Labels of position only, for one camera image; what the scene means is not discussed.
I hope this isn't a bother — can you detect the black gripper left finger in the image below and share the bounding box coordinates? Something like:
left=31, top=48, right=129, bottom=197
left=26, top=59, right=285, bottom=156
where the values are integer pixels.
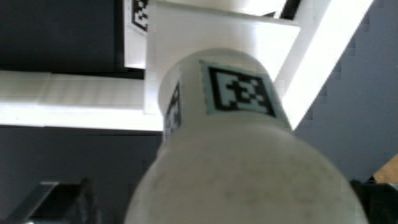
left=11, top=179, right=102, bottom=224

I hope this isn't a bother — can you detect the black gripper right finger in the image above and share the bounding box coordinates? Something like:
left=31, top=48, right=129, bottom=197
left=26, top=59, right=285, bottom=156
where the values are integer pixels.
left=351, top=180, right=398, bottom=224

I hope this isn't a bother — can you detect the white light bulb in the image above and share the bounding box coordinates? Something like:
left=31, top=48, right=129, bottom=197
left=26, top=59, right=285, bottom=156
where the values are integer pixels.
left=125, top=49, right=369, bottom=224

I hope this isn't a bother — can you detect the white lamp base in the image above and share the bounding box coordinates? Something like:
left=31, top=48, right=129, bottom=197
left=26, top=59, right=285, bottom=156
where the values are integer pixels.
left=123, top=0, right=301, bottom=115

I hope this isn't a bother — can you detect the white L-shaped fence wall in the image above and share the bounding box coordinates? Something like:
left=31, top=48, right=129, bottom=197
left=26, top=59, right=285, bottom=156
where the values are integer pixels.
left=0, top=0, right=374, bottom=131

